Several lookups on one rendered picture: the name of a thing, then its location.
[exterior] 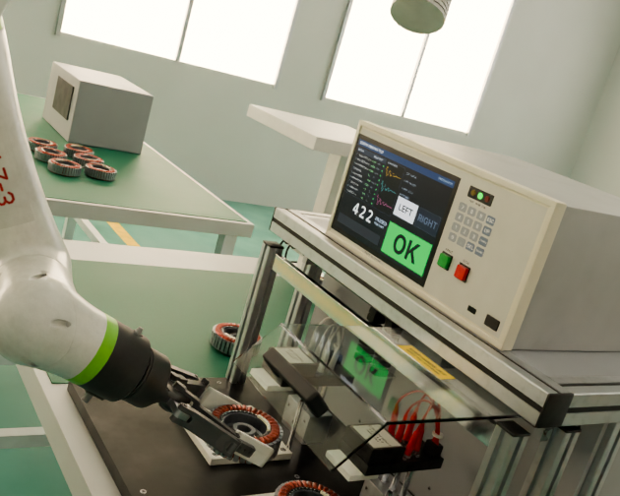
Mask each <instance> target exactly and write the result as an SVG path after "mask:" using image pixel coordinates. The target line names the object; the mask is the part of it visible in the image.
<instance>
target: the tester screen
mask: <svg viewBox="0 0 620 496"><path fill-rule="evenodd" d="M455 183H456V182H455V181H453V180H451V179H449V178H446V177H444V176H442V175H440V174H438V173H435V172H433V171H431V170H429V169H427V168H424V167H422V166H420V165H418V164H416V163H413V162H411V161H409V160H407V159H404V158H402V157H400V156H398V155H394V154H392V153H390V152H388V151H386V150H383V149H381V148H379V147H377V146H375V145H372V144H370V143H368V142H366V141H364V140H361V139H360V140H359V143H358V146H357V149H356V153H355V156H354V159H353V163H352V166H351V169H350V172H349V175H348V178H347V181H346V185H345V188H344V191H343V194H342V198H341V203H340V207H339V210H338V213H337V216H336V220H335V223H334V225H335V226H337V227H338V228H340V229H342V230H343V231H345V232H346V233H348V234H349V235H351V236H353V237H354V238H356V239H357V240H359V241H360V242H362V243H363V244H365V245H367V246H368V247H370V248H371V249H373V250H374V251H376V252H377V253H379V254H381V255H382V256H384V257H385V258H387V259H388V260H390V261H392V262H393V263H395V264H396V265H398V266H399V267H401V268H402V269H404V270H406V271H407V272H409V273H410V274H412V275H413V276H415V277H416V278H418V279H420V280H422V278H423V275H424V272H425V269H426V266H427V264H428V261H429V258H430V255H431V252H432V249H433V246H434V243H435V240H436V237H437V234H438V231H439V228H440V226H441V223H442V220H443V217H444V214H445V211H446V209H447V206H448V203H449V200H450V197H451V194H452V191H453V188H454V186H455ZM399 196H401V197H403V198H405V199H406V200H408V201H410V202H412V203H414V204H416V205H418V206H419V207H421V208H423V209H425V210H427V211H428V212H430V213H432V214H434V215H436V216H438V217H441V221H440V223H439V226H438V229H437V232H436V235H435V237H434V236H432V235H430V234H428V233H427V232H425V231H423V230H421V229H420V228H418V227H416V226H414V225H412V224H411V223H409V222H407V221H405V220H403V219H402V218H400V217H397V216H395V215H394V214H393V212H394V209H395V206H396V203H397V200H398V197H399ZM354 200H355V201H357V202H359V203H360V204H362V205H364V206H366V207H367V208H369V209H371V210H373V211H374V212H375V215H374V217H373V221H372V224H371V225H369V224H368V223H366V222H364V221H363V220H361V219H359V218H358V217H355V216H354V215H352V214H351V210H352V206H353V203H354ZM340 212H341V213H343V214H344V215H346V216H348V217H350V218H352V219H353V220H355V221H356V222H358V223H360V224H361V225H363V226H365V227H366V228H368V229H370V230H371V231H373V232H375V233H376V234H378V235H379V236H381V237H380V240H379V243H378V246H377V245H376V244H374V243H372V242H371V241H369V240H368V239H366V238H364V237H363V236H361V235H360V234H358V233H356V232H355V231H353V230H352V229H350V228H348V227H347V226H345V225H344V224H342V223H341V222H339V221H338V216H339V213H340ZM390 221H391V222H393V223H395V224H397V225H398V226H400V227H402V228H404V229H405V230H407V231H409V232H411V233H412V234H414V235H416V236H418V237H419V238H421V239H423V240H425V241H426V242H428V243H430V244H432V245H433V246H432V248H431V251H430V254H429V257H428V260H427V263H426V266H425V269H424V272H423V275H422V277H421V276H420V275H418V274H417V273H415V272H414V271H412V270H410V269H409V268H407V267H406V266H404V265H403V264H401V263H399V262H398V261H396V260H395V259H393V258H392V257H390V256H388V255H387V254H385V253H384V252H382V251H381V248H382V245H383V242H384V239H385V236H386V233H387V229H388V226H389V223H390Z"/></svg>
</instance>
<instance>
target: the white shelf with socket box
mask: <svg viewBox="0 0 620 496"><path fill-rule="evenodd" d="M247 116H249V117H250V118H252V119H254V120H256V121H258V122H260V123H262V124H264V125H266V126H268V127H270V128H272V129H274V130H275V131H277V132H279V133H281V134H283V135H285V136H287V137H288V138H290V139H292V140H294V141H296V142H298V143H299V144H301V145H303V146H305V147H307V148H309V149H311V150H313V151H317V152H322V153H327V154H329V158H328V161H327V164H326V168H325V171H324V175H323V178H322V181H321V185H320V188H319V191H318V195H317V198H316V202H315V205H314V208H313V212H312V213H318V214H325V215H331V214H332V211H333V207H334V204H335V201H336V197H337V194H338V191H339V188H340V185H341V179H342V176H343V173H344V170H345V166H346V163H347V160H348V156H349V153H350V150H351V146H352V143H353V140H354V136H355V133H356V130H355V129H353V128H350V127H348V126H345V125H342V124H337V123H333V122H328V121H324V120H319V119H315V118H311V117H306V116H302V115H297V114H293V113H289V112H284V111H280V110H275V109H271V108H267V107H263V106H259V105H254V104H249V108H248V112H247ZM283 242H284V243H285V244H287V246H288V247H287V248H286V251H285V254H284V257H285V258H286V255H287V251H288V249H289V248H291V249H292V250H294V251H295V252H296V253H298V254H299V258H298V261H290V262H291V263H297V265H295V266H296V267H297V268H299V269H300V270H301V267H302V263H303V262H302V260H303V257H304V256H303V255H302V254H301V253H300V252H299V251H297V250H296V249H295V248H293V247H292V246H291V245H289V244H288V243H287V242H285V241H284V240H283V241H282V242H281V243H280V245H281V244H282V243H283Z"/></svg>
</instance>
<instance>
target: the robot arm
mask: <svg viewBox="0 0 620 496"><path fill-rule="evenodd" d="M9 2H10V0H0V355H1V356H3V357H4V358H6V359H7V360H9V361H11V362H13V363H16V364H19V365H23V366H28V367H31V368H35V369H39V370H43V371H46V372H49V373H51V374H54V375H56V376H59V377H61V378H63V379H65V380H67V381H69V382H71V383H73V384H75V385H77V386H79V387H81V388H83V389H85V391H86V393H85V395H84V396H83V397H82V401H83V402H85V403H88V402H89V401H90V399H91V398H92V397H96V398H98V399H100V400H102V401H103V400H107V401H110V402H117V401H120V400H122V401H124V402H126V403H129V404H131V405H133V406H135V407H139V408H143V407H147V406H149V405H151V404H153V403H159V404H158V405H159V406H160V407H161V408H162V409H164V410H165V411H167V412H171V413H172V414H171V416H170V417H169V419H170V420H171V421H172V422H173V423H176V424H178V425H180V426H182V427H184V428H185V429H187V430H188V431H190V432H191V433H193V434H194V435H196V436H197V437H199V438H200V439H202V440H203V441H205V442H206V443H208V444H209V445H211V446H212V447H214V448H215V449H217V450H218V451H220V452H221V453H222V455H223V456H227V457H229V458H231V456H232V455H233V454H235V455H237V456H239V457H241V458H243V459H245V460H247V461H248V462H250V463H252V464H254V465H257V466H259V467H263V465H264V464H265V463H266V462H267V460H268V459H269V458H270V456H271V455H272V454H273V453H274V451H275V450H274V449H273V448H272V447H270V446H268V445H266V444H264V443H262V442H260V441H259V440H257V439H255V438H253V437H251V436H249V435H247V434H246V433H244V432H242V431H240V430H236V431H234V430H232V429H231V428H230V427H228V426H227V425H226V424H225V423H223V422H222V421H221V420H219V419H218V418H217V417H216V416H214V415H213V414H212V413H210V412H209V410H211V409H213V408H215V407H219V406H220V405H225V404H240V405H242V404H241V403H239V402H237V401H235V400H233V399H232V398H230V397H228V396H226V395H224V394H223V393H221V392H219V391H217V390H215V389H214V388H212V387H210V386H208V385H209V384H210V381H209V380H208V379H207V378H205V377H204V378H203V379H202V381H198V380H199V379H200V378H199V377H198V375H196V374H193V373H191V372H188V371H186V370H183V369H181V368H178V367H176V366H173V365H171V363H170V360H169V359H168V357H167V356H166V355H164V354H162V353H160V352H159V351H157V350H155V349H153V348H151V343H150V341H149V339H148V338H147V337H145V336H143V335H142V331H143V328H142V327H139V328H137V330H133V329H131V328H129V327H128V326H126V325H124V324H122V323H121V322H119V321H117V320H115V319H114V318H112V317H110V316H108V315H107V314H105V313H103V312H102V311H100V310H98V309H97V308H95V307H94V306H92V305H91V304H89V303H88V301H86V300H85V299H84V298H83V297H82V296H81V295H79V294H78V293H77V291H76V288H75V287H74V284H73V278H72V262H71V257H70V254H69V252H68V250H67V248H66V245H65V243H64V241H63V239H62V237H61V234H60V232H59V230H58V227H57V225H56V222H55V220H54V218H53V215H52V213H51V210H50V208H49V206H48V203H47V200H46V198H45V195H44V192H43V189H42V186H41V183H40V180H39V177H38V174H37V171H36V168H35V165H34V162H33V158H32V155H31V149H30V145H29V141H28V138H27V134H26V130H25V126H24V122H23V118H22V113H21V109H20V105H19V101H18V96H17V91H16V85H15V80H14V74H13V69H12V63H11V57H10V52H9V47H8V41H7V36H6V32H5V27H4V22H3V18H2V14H3V12H4V11H5V9H6V7H7V5H8V4H9ZM207 386H208V387H207ZM206 387H207V388H206ZM191 401H192V402H193V405H192V406H190V405H189V403H190V402H191ZM207 409H208V410H207Z"/></svg>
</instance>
